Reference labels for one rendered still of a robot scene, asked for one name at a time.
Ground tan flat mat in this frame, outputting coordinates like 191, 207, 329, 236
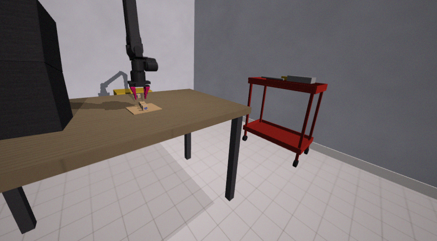
125, 103, 162, 115

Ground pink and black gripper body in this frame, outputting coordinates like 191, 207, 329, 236
127, 71, 151, 87

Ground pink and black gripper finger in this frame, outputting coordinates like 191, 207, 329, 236
143, 87, 150, 99
130, 87, 137, 100

